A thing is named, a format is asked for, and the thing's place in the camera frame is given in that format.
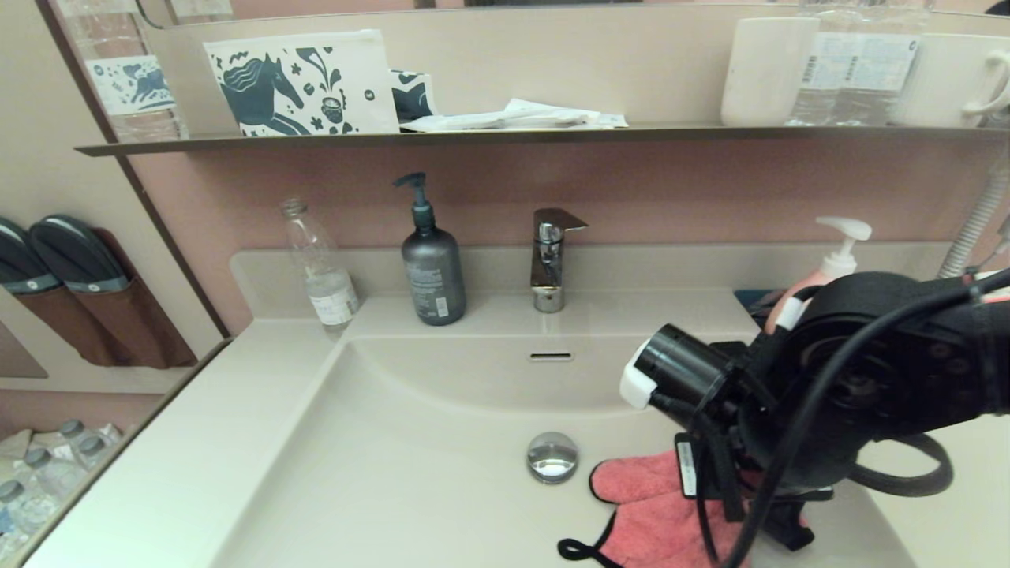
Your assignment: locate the dark blue flat item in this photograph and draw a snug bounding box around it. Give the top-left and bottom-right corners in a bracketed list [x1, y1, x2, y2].
[734, 289, 788, 326]

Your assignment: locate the beige sink basin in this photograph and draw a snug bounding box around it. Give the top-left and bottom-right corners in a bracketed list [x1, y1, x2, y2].
[213, 331, 916, 568]

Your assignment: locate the brown wall shelf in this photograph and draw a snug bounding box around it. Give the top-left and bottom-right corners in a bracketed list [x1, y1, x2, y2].
[75, 124, 1010, 157]

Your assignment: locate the clear empty plastic bottle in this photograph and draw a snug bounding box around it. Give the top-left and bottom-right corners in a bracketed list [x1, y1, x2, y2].
[281, 197, 362, 331]

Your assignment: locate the clear labelled water bottle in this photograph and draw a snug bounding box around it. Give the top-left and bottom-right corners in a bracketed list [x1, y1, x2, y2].
[835, 0, 936, 127]
[787, 0, 857, 127]

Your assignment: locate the grey pump soap bottle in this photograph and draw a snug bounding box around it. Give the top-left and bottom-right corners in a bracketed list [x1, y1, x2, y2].
[394, 172, 467, 327]

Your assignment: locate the dark patterned small box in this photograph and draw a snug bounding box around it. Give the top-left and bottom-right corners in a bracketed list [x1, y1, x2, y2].
[389, 69, 436, 124]

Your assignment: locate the white plastic toiletry packet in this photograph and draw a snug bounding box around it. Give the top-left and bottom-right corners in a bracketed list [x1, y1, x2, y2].
[400, 111, 590, 133]
[505, 98, 630, 129]

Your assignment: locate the white cup without handle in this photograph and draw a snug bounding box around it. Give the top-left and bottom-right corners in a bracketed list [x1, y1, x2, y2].
[720, 17, 820, 127]

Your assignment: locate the pink pump hand soap bottle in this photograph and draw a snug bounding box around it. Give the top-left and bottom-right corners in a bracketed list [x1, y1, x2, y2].
[764, 217, 873, 336]

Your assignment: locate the brown fabric slipper holder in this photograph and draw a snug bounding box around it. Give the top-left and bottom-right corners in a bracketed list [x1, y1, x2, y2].
[0, 227, 198, 368]

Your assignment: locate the white coiled cord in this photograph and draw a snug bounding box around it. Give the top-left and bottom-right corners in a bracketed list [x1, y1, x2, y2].
[937, 166, 1010, 278]

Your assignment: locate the chrome faucet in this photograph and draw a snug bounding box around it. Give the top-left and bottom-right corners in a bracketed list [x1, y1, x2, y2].
[529, 207, 589, 313]

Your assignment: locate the dark grey slipper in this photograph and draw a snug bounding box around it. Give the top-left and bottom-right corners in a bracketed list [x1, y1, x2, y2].
[30, 213, 131, 293]
[0, 217, 64, 294]

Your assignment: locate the white mug with handle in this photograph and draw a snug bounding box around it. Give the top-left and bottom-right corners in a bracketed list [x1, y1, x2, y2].
[890, 33, 1010, 129]

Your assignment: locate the chrome drain stopper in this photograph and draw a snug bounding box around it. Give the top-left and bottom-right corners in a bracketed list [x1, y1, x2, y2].
[526, 431, 580, 484]

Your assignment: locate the white horse print pouch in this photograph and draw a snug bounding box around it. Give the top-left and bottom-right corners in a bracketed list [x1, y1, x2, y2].
[204, 29, 401, 137]

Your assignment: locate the small grey cap water bottle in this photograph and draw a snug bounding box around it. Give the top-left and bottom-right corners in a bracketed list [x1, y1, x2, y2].
[0, 480, 60, 553]
[75, 434, 127, 476]
[22, 447, 92, 506]
[54, 419, 125, 466]

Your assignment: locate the black smooth right arm cable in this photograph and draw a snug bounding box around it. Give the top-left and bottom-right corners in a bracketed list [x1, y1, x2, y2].
[694, 268, 1010, 568]

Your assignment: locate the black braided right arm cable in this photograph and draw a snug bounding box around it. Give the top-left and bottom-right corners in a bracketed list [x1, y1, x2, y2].
[651, 393, 954, 521]

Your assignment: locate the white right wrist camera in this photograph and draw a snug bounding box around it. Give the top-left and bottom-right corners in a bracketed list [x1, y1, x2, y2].
[619, 338, 653, 409]

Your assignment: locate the pink cloth black trim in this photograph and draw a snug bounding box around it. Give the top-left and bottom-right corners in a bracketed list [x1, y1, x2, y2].
[558, 450, 810, 568]

